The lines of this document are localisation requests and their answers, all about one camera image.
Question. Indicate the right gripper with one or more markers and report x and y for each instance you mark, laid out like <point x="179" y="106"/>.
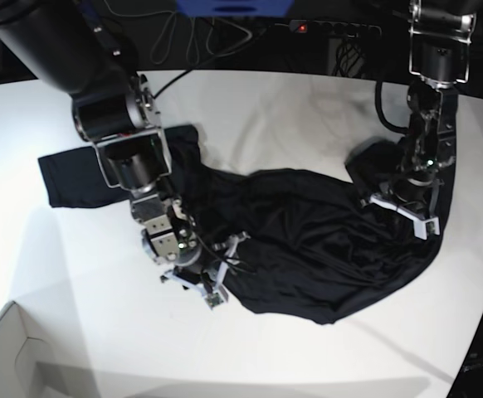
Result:
<point x="206" y="267"/>

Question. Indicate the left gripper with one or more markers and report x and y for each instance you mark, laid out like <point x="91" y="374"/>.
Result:
<point x="413" y="199"/>

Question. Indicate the black t-shirt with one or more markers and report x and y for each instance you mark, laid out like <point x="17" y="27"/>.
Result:
<point x="315" y="252"/>

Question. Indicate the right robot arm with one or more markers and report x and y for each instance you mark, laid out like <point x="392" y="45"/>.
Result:
<point x="114" y="110"/>

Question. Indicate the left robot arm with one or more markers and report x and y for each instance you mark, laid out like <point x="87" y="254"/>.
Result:
<point x="414" y="176"/>

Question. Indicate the black power strip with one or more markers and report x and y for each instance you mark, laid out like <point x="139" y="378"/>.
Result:
<point x="331" y="28"/>

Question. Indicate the white cardboard box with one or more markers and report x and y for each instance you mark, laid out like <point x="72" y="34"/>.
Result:
<point x="19" y="373"/>

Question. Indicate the blue plastic bin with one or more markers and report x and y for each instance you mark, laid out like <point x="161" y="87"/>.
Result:
<point x="234" y="8"/>

